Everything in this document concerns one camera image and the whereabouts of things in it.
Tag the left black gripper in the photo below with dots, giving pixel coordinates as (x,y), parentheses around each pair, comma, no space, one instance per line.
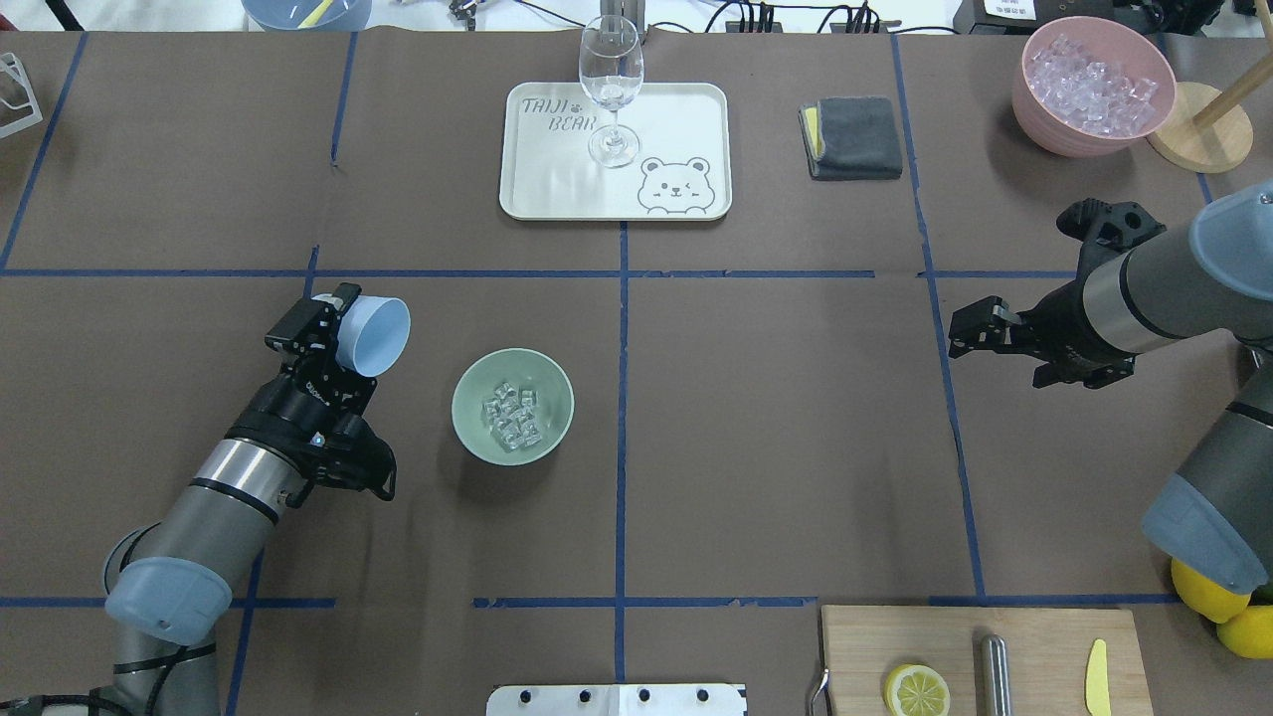
(288,406)

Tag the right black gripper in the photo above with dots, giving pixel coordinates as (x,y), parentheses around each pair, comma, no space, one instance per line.
(1060,320)

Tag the light blue plastic cup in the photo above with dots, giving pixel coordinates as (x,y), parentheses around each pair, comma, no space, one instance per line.
(372,335)

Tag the light green ceramic bowl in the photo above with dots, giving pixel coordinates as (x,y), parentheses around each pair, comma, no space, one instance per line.
(521,366)

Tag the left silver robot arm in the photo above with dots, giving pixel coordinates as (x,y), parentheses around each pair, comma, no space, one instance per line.
(168,584)

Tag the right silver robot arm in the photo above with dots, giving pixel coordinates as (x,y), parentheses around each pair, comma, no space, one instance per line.
(1141,291)

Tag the ice cubes in green bowl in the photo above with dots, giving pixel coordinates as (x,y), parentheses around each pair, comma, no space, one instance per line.
(510,413)

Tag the clear ice cubes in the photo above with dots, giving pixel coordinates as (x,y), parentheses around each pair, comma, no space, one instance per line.
(1095,96)

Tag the blue plastic bowl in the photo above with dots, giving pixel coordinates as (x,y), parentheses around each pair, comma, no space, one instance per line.
(283,16)

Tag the pink bowl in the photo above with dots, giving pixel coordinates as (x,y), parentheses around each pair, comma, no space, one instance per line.
(1108,41)

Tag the grey folded cloth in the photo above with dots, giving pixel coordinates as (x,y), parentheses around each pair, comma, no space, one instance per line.
(859,139)

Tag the yellow sponge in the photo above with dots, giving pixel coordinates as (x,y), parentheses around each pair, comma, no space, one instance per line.
(812,134)

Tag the wooden mug tree stand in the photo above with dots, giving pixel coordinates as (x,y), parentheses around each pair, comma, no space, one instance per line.
(1208,131)

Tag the wooden cutting board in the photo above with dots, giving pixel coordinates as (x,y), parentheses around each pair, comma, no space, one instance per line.
(1046,656)

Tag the cream bear tray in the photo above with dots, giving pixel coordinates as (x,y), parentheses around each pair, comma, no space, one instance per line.
(667,160)

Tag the clear wine glass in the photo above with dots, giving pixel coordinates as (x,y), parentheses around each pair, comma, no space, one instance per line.
(611,71)

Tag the yellow lemon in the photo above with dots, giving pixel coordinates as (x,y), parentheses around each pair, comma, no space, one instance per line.
(1248,634)
(1205,597)

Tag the lemon slice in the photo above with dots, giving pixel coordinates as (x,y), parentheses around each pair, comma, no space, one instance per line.
(916,689)

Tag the yellow plastic knife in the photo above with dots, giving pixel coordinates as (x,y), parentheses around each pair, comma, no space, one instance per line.
(1097,687)

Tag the black handled knife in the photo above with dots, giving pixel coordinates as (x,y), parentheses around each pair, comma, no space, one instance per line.
(997,696)

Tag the white wire dish rack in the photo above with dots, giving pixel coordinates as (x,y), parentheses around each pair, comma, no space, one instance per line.
(19,105)

